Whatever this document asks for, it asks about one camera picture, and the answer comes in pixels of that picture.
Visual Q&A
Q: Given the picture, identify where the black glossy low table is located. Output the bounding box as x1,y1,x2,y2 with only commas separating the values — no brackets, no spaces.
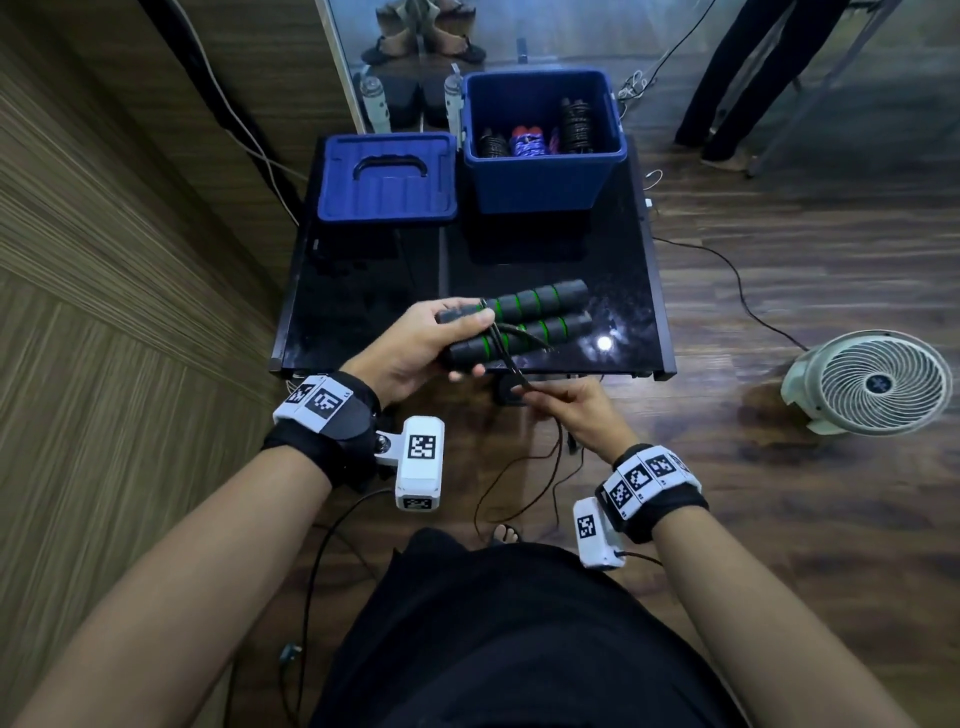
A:
268,134,679,382

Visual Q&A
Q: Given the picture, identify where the white floor fan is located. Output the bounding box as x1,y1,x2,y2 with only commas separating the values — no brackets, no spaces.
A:
779,329,954,438

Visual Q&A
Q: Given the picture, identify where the black green-striped jump rope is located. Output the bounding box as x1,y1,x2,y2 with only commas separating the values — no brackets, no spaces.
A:
434,278,595,541

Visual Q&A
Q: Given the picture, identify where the black pouch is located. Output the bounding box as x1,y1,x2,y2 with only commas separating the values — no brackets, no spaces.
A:
389,74,448,130

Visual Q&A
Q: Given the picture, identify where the person's black clothing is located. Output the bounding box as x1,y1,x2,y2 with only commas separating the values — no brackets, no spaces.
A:
311,527,744,728

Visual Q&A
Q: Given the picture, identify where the blue bin lid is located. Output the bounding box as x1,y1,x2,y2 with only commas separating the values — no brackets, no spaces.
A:
316,132,460,226

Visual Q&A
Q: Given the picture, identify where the blue plastic bin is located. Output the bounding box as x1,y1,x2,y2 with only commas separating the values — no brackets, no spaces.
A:
461,68,629,215

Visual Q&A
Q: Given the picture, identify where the thin white hanging cable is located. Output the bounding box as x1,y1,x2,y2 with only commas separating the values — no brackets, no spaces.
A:
616,0,718,193

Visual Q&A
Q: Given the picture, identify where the person's left forearm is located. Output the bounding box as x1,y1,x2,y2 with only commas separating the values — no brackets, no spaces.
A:
14,446,333,728

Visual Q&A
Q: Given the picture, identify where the person's right hand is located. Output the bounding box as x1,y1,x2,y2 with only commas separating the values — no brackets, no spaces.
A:
512,377,643,466

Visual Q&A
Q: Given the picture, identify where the white wall cable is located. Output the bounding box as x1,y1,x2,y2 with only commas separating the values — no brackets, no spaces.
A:
164,0,309,226

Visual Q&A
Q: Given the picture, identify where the black wristband with marker tags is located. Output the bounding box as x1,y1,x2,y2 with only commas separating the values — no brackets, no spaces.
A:
594,443,710,545
260,371,382,493

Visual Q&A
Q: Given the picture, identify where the black floor cable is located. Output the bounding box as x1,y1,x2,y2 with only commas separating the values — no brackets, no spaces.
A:
652,236,810,352

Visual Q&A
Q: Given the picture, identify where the person's left hand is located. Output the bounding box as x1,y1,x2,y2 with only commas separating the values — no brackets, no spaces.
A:
341,297,496,410

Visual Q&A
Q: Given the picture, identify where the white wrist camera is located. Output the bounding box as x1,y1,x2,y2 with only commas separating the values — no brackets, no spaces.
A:
374,416,446,513
573,497,628,571

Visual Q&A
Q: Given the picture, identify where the white water bottle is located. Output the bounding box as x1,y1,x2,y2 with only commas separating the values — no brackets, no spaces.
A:
442,63,465,148

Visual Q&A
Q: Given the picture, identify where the person's right forearm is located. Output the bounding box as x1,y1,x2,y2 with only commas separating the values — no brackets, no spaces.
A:
653,508,920,728

